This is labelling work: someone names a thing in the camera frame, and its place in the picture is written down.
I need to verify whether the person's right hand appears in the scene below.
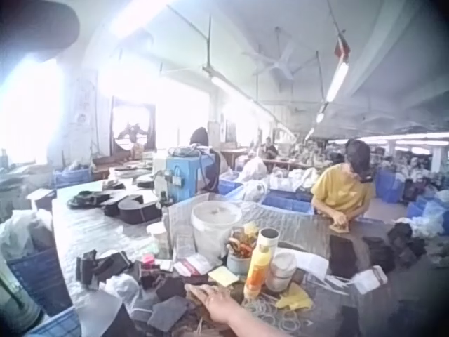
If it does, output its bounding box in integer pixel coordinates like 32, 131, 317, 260
184, 282, 243, 324

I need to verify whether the yellow sticky note pad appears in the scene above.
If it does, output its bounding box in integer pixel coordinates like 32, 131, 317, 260
208, 265, 240, 290

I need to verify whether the dark grey fabric piece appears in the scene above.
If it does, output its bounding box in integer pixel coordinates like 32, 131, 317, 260
146, 296, 191, 333

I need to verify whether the white ceiling fan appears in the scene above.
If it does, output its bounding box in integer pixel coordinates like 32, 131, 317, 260
241, 34, 319, 82

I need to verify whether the small clear plastic packet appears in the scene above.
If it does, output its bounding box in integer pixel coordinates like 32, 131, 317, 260
349, 265, 389, 295

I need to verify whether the dark brown fabric piece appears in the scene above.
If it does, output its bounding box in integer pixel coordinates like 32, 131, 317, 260
328, 234, 359, 279

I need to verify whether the white plastic bucket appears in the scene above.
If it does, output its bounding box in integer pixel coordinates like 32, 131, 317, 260
190, 200, 243, 261

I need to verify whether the pile of rubber bands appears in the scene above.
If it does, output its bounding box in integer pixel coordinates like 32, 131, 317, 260
244, 293, 304, 331

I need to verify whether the blue plastic crate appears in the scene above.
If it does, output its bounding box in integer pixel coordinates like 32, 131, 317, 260
53, 167, 93, 187
217, 180, 243, 196
260, 190, 316, 216
6, 244, 74, 317

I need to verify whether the yellow plastic piece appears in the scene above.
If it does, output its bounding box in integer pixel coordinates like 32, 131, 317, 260
274, 282, 314, 310

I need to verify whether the large white plastic bag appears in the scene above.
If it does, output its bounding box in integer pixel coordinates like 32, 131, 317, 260
241, 157, 270, 203

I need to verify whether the red hanging sign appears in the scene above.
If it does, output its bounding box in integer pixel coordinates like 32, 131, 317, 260
334, 34, 352, 61

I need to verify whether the white plastic cup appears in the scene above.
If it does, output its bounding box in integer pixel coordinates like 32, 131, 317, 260
146, 222, 170, 254

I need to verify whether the crumpled clear plastic bag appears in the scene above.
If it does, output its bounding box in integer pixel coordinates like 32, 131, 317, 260
104, 272, 142, 310

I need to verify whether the blue machine box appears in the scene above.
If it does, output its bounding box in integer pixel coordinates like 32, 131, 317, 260
164, 149, 212, 201

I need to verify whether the stack of blue crates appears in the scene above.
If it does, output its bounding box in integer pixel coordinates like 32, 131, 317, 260
374, 169, 405, 204

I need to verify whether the cup of scissors and tools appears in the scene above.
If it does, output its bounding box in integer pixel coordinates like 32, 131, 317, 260
225, 226, 260, 275

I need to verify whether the fluorescent tube light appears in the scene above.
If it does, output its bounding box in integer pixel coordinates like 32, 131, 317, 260
209, 74, 248, 98
324, 59, 351, 103

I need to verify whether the white paper sheet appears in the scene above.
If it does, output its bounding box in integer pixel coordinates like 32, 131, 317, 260
298, 251, 330, 279

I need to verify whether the pink and white packet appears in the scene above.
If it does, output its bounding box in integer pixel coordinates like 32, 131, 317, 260
173, 253, 212, 279

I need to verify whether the white machine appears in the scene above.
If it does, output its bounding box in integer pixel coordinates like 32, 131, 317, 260
152, 152, 173, 198

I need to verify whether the heap of dark shoe parts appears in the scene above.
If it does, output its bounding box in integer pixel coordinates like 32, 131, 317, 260
362, 222, 428, 270

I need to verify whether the orange and yellow bottle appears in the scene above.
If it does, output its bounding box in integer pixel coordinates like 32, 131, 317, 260
243, 227, 279, 300

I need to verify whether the white lidded jar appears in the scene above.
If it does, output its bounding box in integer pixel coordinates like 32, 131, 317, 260
266, 251, 298, 293

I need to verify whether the pile of dark fabric pieces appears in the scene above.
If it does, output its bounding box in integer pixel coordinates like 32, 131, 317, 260
74, 248, 133, 291

